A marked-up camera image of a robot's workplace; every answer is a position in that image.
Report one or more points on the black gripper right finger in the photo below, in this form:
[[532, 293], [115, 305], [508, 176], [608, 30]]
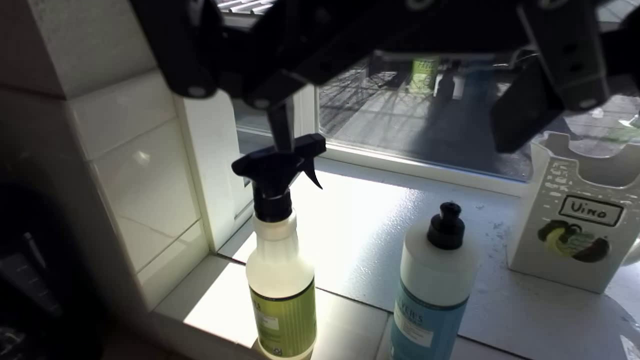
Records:
[[525, 108]]

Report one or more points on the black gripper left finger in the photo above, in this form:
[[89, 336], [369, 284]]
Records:
[[270, 92]]

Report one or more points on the yellow label spray bottle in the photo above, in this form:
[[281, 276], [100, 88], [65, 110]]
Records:
[[278, 278]]

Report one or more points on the blue label soap bottle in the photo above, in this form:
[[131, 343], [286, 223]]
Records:
[[436, 275]]

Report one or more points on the white carton box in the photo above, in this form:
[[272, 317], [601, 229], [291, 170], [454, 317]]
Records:
[[580, 214]]

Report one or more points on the black coffee maker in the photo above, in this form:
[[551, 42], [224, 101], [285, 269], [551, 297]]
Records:
[[47, 311]]

